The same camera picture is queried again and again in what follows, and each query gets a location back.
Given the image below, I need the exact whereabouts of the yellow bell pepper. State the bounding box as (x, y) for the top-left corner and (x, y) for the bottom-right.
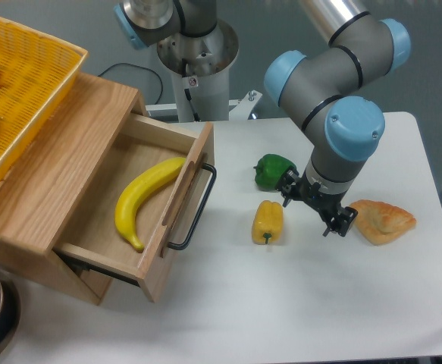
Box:
(251, 200), (284, 245)

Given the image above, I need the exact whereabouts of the yellow banana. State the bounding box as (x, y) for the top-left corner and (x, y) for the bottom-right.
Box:
(114, 157), (187, 253)

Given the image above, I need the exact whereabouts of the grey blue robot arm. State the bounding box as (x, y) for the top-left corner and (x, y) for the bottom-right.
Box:
(114, 1), (411, 236)

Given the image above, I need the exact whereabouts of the golden pastry turnover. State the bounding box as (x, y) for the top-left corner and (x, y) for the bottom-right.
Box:
(350, 199), (417, 246)

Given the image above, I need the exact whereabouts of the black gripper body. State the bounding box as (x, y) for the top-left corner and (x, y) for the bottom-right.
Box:
(288, 167), (345, 217)

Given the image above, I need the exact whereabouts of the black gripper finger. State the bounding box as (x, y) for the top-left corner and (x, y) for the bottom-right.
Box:
(321, 205), (358, 237)
(275, 169), (299, 207)

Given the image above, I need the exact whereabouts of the black cable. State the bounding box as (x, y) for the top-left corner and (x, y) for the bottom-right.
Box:
(98, 62), (164, 105)

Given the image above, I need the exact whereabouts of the yellow plastic basket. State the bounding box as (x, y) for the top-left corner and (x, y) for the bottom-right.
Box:
(0, 17), (88, 181)

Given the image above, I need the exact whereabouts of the wooden top drawer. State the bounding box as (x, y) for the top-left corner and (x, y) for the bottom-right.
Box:
(54, 114), (215, 302)

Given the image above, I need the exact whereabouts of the green bell pepper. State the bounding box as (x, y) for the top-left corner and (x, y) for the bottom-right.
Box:
(253, 154), (297, 191)

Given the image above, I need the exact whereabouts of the wooden drawer cabinet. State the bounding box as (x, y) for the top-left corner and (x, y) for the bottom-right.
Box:
(0, 74), (143, 304)

